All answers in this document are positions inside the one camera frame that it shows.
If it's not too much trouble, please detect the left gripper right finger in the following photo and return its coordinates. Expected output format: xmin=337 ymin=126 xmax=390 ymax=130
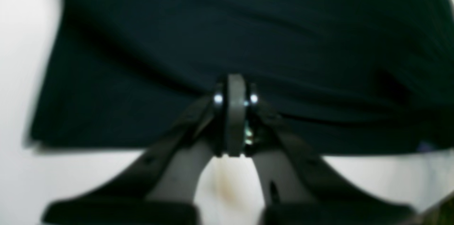
xmin=227 ymin=74 xmax=415 ymax=225

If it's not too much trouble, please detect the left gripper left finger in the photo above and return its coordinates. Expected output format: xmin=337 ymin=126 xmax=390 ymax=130
xmin=42 ymin=83 xmax=224 ymax=225

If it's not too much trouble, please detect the black T-shirt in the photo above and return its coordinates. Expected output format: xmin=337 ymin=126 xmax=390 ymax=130
xmin=31 ymin=0 xmax=453 ymax=154

